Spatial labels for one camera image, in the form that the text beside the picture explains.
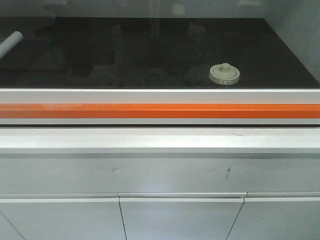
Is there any glass jar with white lid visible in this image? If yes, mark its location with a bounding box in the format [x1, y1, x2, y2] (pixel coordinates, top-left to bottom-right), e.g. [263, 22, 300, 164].
[209, 63, 240, 86]

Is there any fume hood sash frame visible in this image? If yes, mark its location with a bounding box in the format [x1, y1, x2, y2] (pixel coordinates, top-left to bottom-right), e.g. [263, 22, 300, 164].
[0, 88, 320, 126]

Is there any white base cabinet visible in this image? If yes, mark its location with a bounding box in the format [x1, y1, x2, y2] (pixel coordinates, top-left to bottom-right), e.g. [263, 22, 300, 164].
[0, 127, 320, 240]

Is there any grey pipe on left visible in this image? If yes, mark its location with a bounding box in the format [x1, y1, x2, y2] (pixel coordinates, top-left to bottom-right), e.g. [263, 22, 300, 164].
[0, 31, 23, 59]

